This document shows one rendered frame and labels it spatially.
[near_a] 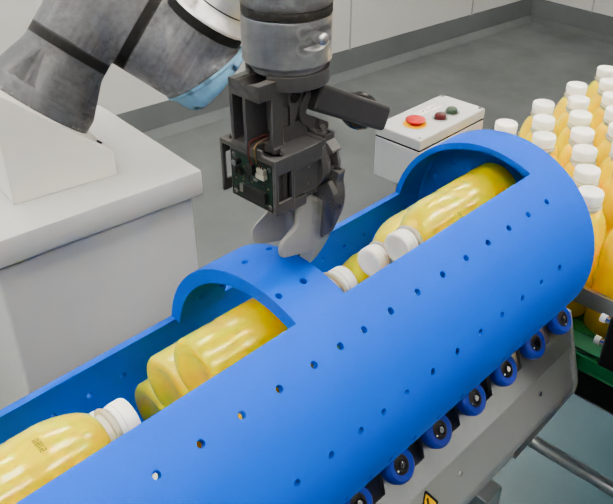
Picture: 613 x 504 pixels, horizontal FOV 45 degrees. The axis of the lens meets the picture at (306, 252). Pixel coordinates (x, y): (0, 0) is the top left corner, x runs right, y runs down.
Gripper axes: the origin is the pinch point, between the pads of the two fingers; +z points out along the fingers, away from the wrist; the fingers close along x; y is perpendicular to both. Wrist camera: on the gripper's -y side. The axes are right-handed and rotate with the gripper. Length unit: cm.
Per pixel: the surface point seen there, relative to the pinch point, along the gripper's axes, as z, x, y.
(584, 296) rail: 27, 10, -49
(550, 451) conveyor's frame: 92, 1, -79
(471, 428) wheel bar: 31.0, 11.4, -18.7
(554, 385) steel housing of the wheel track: 36, 13, -39
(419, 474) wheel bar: 30.7, 11.3, -7.9
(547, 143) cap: 13, -8, -65
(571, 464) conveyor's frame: 92, 7, -79
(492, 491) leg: 61, 9, -35
